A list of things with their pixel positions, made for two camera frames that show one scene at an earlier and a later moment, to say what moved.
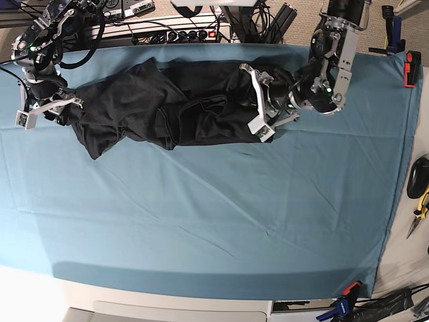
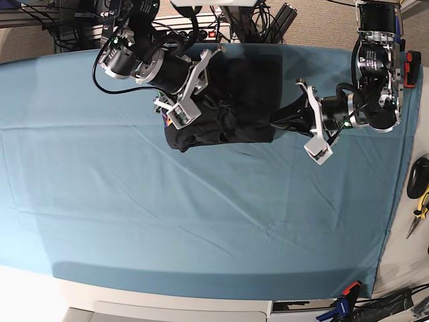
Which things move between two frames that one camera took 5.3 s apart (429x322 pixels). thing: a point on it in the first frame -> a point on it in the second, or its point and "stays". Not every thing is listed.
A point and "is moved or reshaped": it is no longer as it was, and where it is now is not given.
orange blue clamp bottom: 344,307 stays
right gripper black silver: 276,95 -> 333,113
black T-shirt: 167,104 is moved or reshaped
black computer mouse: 418,178 stays
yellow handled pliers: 420,212 stays
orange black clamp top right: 412,68 stays
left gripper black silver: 52,98 -> 177,74
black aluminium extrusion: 281,24 stays
